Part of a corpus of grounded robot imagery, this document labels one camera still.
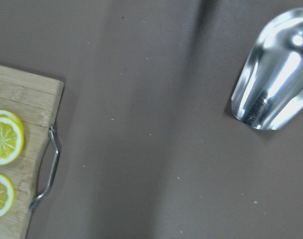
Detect wooden cutting board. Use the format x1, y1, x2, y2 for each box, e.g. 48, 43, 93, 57
0, 66, 64, 239

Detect metal scoop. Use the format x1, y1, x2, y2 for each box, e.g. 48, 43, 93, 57
231, 7, 303, 130

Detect lemon slice stack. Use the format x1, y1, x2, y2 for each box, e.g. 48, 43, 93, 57
0, 110, 24, 165

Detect lemon slice near handle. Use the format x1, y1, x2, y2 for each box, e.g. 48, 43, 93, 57
0, 174, 15, 217

